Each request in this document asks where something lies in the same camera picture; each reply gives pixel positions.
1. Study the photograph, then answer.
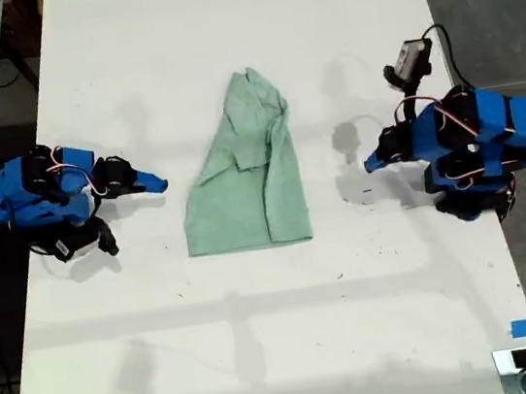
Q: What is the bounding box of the pale green T-shirt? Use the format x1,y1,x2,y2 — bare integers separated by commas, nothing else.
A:
162,60,316,259

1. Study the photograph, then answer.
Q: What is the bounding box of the short black camera stalk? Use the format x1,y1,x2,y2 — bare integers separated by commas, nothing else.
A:
92,213,122,259
398,79,432,125

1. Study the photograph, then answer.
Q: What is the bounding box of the black camera box with label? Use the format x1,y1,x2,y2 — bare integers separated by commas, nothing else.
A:
46,223,106,266

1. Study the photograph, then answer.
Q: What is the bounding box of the black grey camera box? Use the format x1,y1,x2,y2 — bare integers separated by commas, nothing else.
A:
378,36,439,92

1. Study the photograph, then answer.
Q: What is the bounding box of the black camera cable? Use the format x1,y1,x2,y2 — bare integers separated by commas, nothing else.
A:
418,19,474,94

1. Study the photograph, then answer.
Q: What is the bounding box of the thin black floor cable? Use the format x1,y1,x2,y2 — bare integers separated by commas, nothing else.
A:
0,42,42,96

